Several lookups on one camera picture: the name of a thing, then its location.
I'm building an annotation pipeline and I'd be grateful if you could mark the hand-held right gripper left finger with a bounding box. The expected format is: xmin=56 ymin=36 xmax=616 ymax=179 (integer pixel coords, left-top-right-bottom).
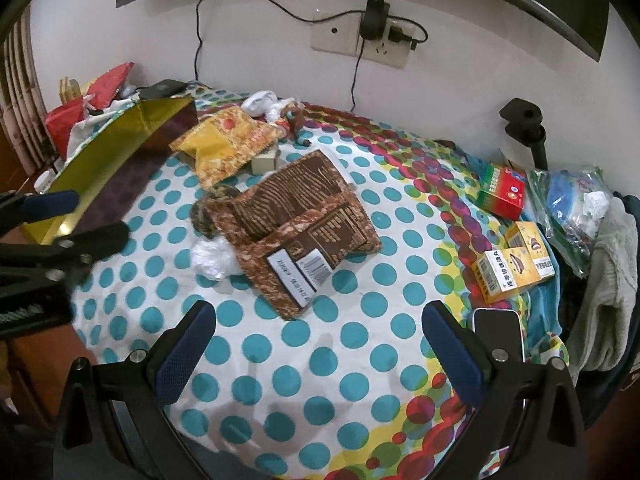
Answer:
xmin=52 ymin=300 xmax=218 ymax=480

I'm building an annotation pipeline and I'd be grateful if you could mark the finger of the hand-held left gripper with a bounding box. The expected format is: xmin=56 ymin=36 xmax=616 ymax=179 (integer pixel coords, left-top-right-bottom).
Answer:
xmin=0 ymin=189 xmax=82 ymax=234
xmin=0 ymin=221 xmax=133 ymax=287

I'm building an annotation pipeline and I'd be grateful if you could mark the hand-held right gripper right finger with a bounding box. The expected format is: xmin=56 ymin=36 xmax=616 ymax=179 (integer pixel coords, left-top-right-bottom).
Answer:
xmin=421 ymin=300 xmax=586 ymax=480

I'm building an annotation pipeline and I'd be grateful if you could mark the purple and gold box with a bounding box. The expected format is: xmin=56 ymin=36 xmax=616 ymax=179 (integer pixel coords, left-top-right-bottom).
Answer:
xmin=22 ymin=96 xmax=199 ymax=246

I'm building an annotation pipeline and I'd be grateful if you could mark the clear plastic bag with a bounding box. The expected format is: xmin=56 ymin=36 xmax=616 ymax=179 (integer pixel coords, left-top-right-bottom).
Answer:
xmin=190 ymin=234 xmax=243 ymax=281

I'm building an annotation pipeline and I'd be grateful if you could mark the yellow snack packet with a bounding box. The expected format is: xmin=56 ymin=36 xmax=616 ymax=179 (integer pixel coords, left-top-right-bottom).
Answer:
xmin=169 ymin=111 xmax=286 ymax=190

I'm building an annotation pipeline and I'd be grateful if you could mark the brown snack bag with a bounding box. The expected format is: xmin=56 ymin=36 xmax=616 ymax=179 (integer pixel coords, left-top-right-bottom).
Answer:
xmin=235 ymin=200 xmax=383 ymax=321

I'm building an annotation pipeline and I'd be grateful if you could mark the white phone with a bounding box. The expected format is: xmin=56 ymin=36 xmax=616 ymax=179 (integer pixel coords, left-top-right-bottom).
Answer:
xmin=472 ymin=308 xmax=526 ymax=366

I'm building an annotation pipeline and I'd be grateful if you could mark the brown wooden furniture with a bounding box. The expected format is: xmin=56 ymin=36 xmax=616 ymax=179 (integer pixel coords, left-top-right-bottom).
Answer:
xmin=0 ymin=220 xmax=101 ymax=431

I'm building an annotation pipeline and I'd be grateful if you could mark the red paper packet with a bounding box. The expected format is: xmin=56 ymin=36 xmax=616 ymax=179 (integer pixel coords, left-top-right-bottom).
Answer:
xmin=45 ymin=97 xmax=86 ymax=156
xmin=82 ymin=62 xmax=136 ymax=111

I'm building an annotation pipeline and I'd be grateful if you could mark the yellow medicine box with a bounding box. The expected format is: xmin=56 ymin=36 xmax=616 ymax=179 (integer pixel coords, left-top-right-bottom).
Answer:
xmin=504 ymin=221 xmax=556 ymax=281
xmin=470 ymin=248 xmax=543 ymax=305

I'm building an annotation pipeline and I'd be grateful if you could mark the polka dot bed sheet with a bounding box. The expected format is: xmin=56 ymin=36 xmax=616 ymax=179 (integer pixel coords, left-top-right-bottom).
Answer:
xmin=47 ymin=82 xmax=571 ymax=480

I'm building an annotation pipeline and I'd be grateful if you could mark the blue cloth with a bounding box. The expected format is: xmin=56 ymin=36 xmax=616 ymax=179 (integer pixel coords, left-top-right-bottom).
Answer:
xmin=520 ymin=280 xmax=566 ymax=351

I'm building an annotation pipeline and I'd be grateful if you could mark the dark patterned cloth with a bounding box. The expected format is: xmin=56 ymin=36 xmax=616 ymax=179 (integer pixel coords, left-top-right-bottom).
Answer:
xmin=190 ymin=184 xmax=241 ymax=238

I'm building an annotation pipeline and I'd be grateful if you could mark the wooden slatted headboard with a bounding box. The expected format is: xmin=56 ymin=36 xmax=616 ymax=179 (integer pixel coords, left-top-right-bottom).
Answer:
xmin=0 ymin=10 xmax=48 ymax=171

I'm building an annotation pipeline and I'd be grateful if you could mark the black flat device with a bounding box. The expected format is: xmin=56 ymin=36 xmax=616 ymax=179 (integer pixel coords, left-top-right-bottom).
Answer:
xmin=137 ymin=79 xmax=187 ymax=101

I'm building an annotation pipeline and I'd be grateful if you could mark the grey white towel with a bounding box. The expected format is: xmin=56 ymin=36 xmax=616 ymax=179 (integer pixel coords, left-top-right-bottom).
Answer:
xmin=567 ymin=197 xmax=640 ymax=373

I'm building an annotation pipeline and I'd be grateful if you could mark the green and red medicine box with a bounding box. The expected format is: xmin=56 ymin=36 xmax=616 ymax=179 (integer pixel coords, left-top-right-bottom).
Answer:
xmin=476 ymin=162 xmax=528 ymax=221

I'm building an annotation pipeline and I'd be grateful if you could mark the clear bag with contents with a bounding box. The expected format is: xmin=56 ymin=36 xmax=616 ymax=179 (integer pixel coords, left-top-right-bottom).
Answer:
xmin=527 ymin=165 xmax=613 ymax=278

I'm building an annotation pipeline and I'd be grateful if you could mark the small beige box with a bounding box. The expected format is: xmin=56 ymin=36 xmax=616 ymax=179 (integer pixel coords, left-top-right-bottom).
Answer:
xmin=251 ymin=147 xmax=278 ymax=176

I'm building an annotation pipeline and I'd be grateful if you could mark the brown haired doll figure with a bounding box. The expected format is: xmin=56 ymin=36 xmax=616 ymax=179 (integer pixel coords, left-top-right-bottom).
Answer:
xmin=277 ymin=100 xmax=313 ymax=148

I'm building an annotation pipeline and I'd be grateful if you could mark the black plug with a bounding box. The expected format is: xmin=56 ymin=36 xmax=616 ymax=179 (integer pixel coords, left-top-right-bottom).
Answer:
xmin=387 ymin=22 xmax=428 ymax=53

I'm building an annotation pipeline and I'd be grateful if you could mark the black charger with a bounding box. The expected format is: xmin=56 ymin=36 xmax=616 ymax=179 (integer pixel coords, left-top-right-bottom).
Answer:
xmin=362 ymin=0 xmax=393 ymax=43

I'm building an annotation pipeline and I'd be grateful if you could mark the thin black cable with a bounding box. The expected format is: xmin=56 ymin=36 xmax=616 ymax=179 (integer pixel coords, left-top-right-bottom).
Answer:
xmin=193 ymin=0 xmax=221 ymax=84

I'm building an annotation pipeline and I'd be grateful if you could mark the black clamp mount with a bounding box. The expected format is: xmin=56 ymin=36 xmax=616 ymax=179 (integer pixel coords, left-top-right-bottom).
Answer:
xmin=500 ymin=97 xmax=551 ymax=171

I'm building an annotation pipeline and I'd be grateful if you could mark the black charger cable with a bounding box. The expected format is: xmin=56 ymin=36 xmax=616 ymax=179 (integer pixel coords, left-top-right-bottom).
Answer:
xmin=349 ymin=40 xmax=366 ymax=113

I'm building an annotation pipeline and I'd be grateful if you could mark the white wall socket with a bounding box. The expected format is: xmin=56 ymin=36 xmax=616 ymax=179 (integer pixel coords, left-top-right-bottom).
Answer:
xmin=357 ymin=25 xmax=416 ymax=70

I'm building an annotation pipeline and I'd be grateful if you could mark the white wall plate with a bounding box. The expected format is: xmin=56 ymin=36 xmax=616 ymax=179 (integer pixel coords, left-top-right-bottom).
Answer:
xmin=310 ymin=9 xmax=363 ymax=56

